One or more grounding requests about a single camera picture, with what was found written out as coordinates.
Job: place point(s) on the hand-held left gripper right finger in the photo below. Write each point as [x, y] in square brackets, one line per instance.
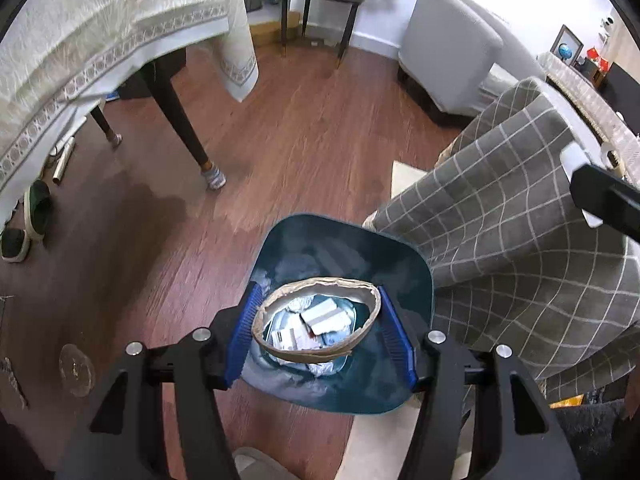
[400, 345]

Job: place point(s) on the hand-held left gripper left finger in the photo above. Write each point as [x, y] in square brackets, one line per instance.
[245, 330]

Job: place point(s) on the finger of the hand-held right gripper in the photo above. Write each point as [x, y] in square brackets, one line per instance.
[610, 200]

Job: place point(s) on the plain white box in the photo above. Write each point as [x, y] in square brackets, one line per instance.
[575, 157]

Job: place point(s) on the teal plastic bin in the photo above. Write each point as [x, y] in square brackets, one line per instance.
[350, 255]

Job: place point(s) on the small white printed box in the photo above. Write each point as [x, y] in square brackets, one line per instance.
[292, 339]

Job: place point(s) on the crumpled foil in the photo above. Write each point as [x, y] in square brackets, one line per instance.
[322, 369]

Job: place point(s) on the cream lace cloth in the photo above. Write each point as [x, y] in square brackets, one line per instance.
[600, 110]

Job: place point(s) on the grey checked blanket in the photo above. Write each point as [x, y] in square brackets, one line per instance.
[500, 220]

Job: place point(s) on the black screen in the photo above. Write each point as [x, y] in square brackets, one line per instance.
[622, 87]

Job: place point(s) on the grey house slipper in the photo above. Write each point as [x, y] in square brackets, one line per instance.
[262, 465]

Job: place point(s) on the framed globe picture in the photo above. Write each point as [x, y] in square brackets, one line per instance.
[566, 45]

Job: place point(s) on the dark fuzzy clothing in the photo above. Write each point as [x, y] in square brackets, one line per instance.
[595, 440]

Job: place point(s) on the light grey armchair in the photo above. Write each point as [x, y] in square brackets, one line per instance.
[450, 45]

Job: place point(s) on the long dark table leg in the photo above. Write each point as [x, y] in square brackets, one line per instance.
[175, 105]

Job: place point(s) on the green slipper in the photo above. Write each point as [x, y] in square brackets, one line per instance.
[14, 245]
[37, 207]

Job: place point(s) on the short dark table leg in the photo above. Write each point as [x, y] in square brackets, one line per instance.
[105, 125]

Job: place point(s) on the metal tube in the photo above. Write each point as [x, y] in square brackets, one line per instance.
[63, 160]

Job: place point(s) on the cream patterned tablecloth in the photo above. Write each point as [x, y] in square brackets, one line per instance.
[100, 20]

